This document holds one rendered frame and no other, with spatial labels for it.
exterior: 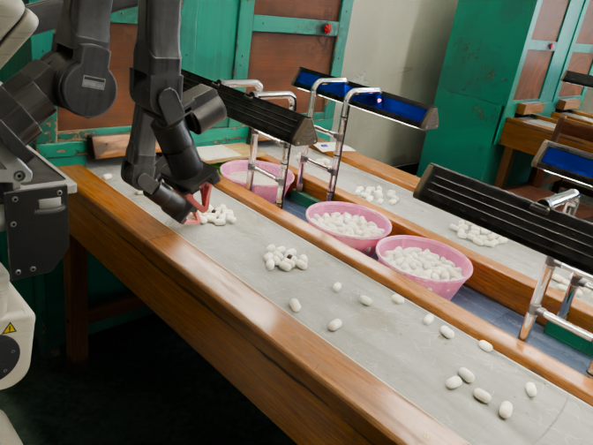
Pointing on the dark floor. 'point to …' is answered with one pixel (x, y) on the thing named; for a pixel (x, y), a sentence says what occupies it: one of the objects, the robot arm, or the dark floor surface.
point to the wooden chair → (545, 171)
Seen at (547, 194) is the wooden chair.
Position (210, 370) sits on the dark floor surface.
